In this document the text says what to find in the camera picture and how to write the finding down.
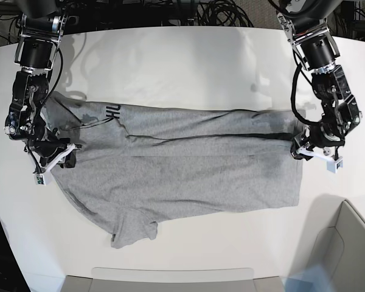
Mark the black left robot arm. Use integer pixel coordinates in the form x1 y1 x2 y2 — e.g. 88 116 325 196
270 1 362 160

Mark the grey T-shirt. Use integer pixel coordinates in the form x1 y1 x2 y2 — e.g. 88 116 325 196
43 94 302 249

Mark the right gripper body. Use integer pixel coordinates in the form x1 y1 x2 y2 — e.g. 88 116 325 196
24 133 71 166

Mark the beige bin right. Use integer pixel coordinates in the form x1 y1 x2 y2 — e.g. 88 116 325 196
306 201 365 291

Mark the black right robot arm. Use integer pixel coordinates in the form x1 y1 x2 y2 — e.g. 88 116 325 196
4 1 81 173

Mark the black cable bundle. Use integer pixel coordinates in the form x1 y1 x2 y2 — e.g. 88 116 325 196
161 0 255 29

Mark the beige bin bottom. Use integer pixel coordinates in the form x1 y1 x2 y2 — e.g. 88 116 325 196
61 267 285 291

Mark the beige bin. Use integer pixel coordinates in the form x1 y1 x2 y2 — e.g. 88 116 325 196
61 267 285 291
306 201 365 291

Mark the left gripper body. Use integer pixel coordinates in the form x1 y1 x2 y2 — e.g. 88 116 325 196
304 124 345 158

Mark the blue cloth in bin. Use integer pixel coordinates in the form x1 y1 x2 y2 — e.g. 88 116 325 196
283 265 329 292

